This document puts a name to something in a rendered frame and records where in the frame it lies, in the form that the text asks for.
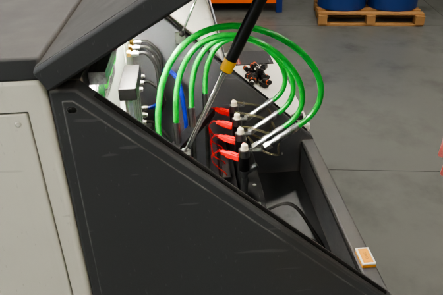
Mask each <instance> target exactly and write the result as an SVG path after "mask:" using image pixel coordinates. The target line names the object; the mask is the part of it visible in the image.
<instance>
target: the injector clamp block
mask: <svg viewBox="0 0 443 295"><path fill-rule="evenodd" d="M225 144H226V148H227V151H228V150H229V151H231V148H230V143H227V142H226V143H225ZM246 144H247V145H248V147H250V146H251V143H250V140H249V139H248V138H247V141H246ZM217 162H218V167H219V168H220V169H222V167H221V162H220V160H219V159H217ZM254 163H255V160H254V155H253V152H252V153H250V165H252V164H254ZM229 166H230V171H231V182H230V183H231V184H232V185H234V186H235V187H237V188H238V185H237V179H236V175H235V169H234V164H233V160H232V159H229ZM219 168H218V170H219V176H221V177H222V178H223V176H222V171H221V170H220V169H219ZM248 177H249V183H248V196H250V197H251V198H253V199H254V200H256V201H257V202H258V203H260V204H262V205H263V206H264V207H266V208H267V205H266V200H265V198H264V193H263V190H262V186H261V183H260V178H259V175H258V171H257V169H255V170H254V171H253V172H251V173H249V174H248Z"/></svg>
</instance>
